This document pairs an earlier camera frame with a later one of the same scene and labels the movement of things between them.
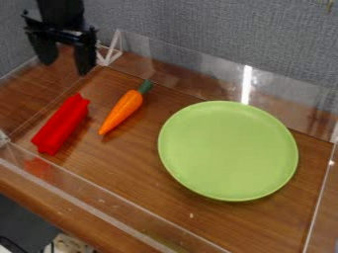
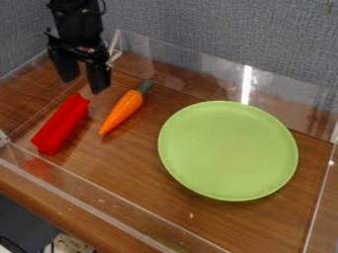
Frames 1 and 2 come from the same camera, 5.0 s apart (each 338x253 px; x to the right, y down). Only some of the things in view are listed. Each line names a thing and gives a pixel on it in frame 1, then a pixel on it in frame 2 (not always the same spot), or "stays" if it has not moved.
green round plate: (229, 149) stays
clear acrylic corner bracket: (107, 53) stays
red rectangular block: (62, 126) stays
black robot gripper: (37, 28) → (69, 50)
